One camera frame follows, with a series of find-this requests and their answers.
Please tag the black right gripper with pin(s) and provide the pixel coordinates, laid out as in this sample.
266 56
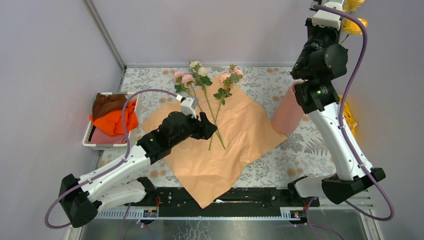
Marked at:
334 33

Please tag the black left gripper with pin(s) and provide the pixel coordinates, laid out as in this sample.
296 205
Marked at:
204 129

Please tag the green peach wrapping paper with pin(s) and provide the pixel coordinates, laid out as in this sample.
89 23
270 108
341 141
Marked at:
208 168

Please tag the peach rose stem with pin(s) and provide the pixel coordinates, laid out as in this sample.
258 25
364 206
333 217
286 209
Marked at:
226 82

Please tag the pink cylindrical vase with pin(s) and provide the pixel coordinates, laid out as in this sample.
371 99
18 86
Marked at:
289 113

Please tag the pink rose stem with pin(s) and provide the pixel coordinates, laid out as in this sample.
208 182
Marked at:
185 82

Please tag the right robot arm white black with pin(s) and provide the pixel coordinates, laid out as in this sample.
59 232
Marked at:
322 60

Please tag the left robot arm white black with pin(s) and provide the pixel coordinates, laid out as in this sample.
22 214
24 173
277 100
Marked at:
82 198

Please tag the white plastic basket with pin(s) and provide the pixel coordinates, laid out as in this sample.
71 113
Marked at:
130 136

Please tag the white rose stem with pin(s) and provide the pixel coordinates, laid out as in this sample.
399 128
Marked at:
202 79

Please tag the orange cloth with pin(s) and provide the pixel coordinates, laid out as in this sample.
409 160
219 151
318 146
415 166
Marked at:
112 123

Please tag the brown cloth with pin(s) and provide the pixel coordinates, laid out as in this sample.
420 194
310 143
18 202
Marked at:
104 104

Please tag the pink cloth in basket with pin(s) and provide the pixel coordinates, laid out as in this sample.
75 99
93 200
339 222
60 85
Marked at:
99 137

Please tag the yellow cloth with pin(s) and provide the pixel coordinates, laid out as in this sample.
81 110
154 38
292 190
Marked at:
348 116

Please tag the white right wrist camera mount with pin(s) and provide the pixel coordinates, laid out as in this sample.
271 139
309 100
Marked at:
324 19

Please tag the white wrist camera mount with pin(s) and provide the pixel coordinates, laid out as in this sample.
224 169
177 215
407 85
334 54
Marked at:
188 105
324 19

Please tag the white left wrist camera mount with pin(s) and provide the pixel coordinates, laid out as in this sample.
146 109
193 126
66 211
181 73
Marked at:
188 105

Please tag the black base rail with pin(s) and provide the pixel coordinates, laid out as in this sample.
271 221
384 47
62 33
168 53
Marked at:
236 202

